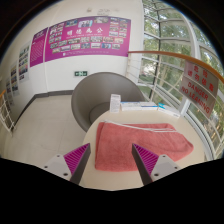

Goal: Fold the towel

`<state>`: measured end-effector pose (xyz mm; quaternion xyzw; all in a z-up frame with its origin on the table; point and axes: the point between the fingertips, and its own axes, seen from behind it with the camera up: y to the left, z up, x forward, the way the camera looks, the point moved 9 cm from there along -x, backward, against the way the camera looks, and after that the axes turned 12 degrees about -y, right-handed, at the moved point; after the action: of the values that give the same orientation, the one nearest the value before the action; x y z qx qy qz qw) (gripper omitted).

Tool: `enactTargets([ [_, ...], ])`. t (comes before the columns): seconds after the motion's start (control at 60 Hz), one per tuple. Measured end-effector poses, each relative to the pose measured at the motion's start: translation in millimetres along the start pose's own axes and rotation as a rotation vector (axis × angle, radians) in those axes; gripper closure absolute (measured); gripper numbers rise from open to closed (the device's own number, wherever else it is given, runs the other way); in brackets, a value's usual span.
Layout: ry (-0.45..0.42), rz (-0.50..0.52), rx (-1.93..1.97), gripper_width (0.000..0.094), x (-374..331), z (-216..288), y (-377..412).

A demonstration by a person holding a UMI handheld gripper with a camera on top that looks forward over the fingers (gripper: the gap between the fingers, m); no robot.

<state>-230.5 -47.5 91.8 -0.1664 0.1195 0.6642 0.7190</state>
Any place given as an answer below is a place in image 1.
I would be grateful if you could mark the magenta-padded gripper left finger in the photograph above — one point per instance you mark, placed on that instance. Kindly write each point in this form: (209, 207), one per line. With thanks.
(76, 159)

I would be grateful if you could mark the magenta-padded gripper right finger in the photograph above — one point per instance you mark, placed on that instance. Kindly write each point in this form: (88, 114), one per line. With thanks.
(150, 160)

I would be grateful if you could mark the pink towel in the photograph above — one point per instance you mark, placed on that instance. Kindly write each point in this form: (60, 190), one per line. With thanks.
(116, 143)

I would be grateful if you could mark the small upright white box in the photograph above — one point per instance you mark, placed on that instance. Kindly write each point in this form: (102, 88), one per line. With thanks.
(115, 103)

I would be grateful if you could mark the grey tub chair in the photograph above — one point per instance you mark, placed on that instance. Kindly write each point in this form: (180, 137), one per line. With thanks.
(96, 86)

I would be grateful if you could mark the short white stair railing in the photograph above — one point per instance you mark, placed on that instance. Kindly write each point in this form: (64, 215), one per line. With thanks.
(6, 115)

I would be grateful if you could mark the green exit sign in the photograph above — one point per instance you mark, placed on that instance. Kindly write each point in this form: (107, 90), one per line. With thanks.
(81, 73)

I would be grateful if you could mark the silver warning sign red lettering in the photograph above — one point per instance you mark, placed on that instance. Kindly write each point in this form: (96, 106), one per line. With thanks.
(198, 88)

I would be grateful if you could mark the white railing with orange handrail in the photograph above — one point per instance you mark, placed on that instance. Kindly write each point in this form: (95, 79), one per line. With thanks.
(160, 54)

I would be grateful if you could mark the narrow magenta text poster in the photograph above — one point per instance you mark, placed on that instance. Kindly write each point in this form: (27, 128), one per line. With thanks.
(38, 48)

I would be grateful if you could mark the large magenta photo poster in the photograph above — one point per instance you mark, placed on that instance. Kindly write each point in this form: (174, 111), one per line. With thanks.
(86, 38)

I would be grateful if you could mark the white photo wall panel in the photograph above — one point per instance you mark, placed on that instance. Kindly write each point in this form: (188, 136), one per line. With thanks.
(24, 63)
(14, 80)
(8, 89)

